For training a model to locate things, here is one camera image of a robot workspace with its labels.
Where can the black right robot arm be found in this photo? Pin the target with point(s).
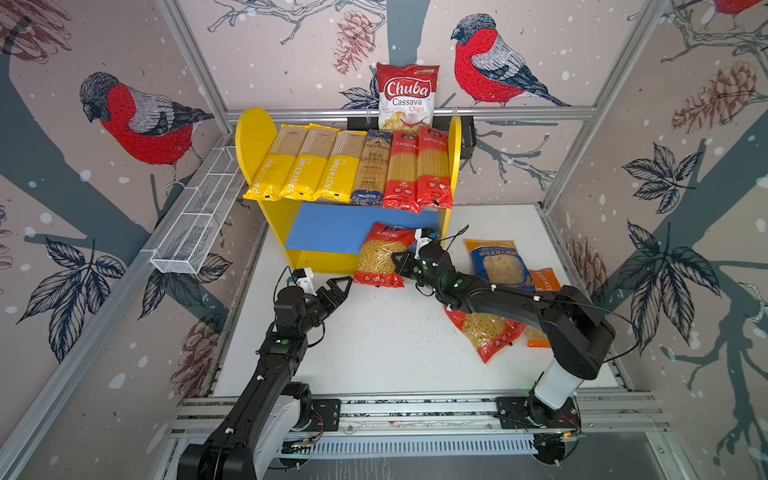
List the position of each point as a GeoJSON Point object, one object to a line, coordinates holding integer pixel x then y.
{"type": "Point", "coordinates": [579, 334]}

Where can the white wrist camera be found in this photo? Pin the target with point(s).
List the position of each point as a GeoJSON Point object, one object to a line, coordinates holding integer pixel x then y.
{"type": "Point", "coordinates": [423, 236]}
{"type": "Point", "coordinates": [302, 278]}

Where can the blue orecchiette pasta bag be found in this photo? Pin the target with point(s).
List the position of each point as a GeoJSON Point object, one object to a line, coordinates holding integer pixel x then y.
{"type": "Point", "coordinates": [499, 262]}

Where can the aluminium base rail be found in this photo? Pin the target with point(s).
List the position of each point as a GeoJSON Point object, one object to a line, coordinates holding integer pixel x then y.
{"type": "Point", "coordinates": [453, 424]}

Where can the white wire wall basket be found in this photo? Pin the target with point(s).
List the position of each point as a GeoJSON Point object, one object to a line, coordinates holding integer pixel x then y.
{"type": "Point", "coordinates": [192, 235]}

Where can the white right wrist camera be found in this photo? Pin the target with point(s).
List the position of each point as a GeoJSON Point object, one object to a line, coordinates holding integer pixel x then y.
{"type": "Point", "coordinates": [423, 236]}

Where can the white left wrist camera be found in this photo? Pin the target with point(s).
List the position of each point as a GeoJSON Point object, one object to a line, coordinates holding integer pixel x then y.
{"type": "Point", "coordinates": [302, 278]}

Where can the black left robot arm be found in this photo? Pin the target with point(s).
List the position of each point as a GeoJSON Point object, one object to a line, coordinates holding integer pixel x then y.
{"type": "Point", "coordinates": [248, 439]}

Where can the dark blue spaghetti pack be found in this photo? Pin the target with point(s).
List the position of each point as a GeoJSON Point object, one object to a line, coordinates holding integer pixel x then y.
{"type": "Point", "coordinates": [371, 175]}

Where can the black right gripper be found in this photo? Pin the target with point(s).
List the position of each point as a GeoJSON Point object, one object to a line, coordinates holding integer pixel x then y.
{"type": "Point", "coordinates": [402, 268]}

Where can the Chuba cassava chips bag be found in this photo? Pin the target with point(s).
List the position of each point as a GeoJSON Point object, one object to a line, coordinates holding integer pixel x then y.
{"type": "Point", "coordinates": [406, 97]}

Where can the red spaghetti pack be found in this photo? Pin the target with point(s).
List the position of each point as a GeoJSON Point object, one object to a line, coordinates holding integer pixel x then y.
{"type": "Point", "coordinates": [433, 169]}
{"type": "Point", "coordinates": [401, 184]}

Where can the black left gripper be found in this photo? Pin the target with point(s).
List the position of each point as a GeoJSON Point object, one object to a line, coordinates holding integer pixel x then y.
{"type": "Point", "coordinates": [332, 304]}

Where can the black wall basket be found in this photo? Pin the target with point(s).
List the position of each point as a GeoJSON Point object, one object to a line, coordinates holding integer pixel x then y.
{"type": "Point", "coordinates": [467, 131]}

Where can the red fusilli bag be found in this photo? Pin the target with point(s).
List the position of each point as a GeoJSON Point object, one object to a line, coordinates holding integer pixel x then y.
{"type": "Point", "coordinates": [375, 265]}
{"type": "Point", "coordinates": [488, 334]}

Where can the yellow spaghetti pack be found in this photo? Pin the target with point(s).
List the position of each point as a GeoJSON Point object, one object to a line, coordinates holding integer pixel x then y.
{"type": "Point", "coordinates": [306, 172]}
{"type": "Point", "coordinates": [277, 164]}
{"type": "Point", "coordinates": [338, 177]}

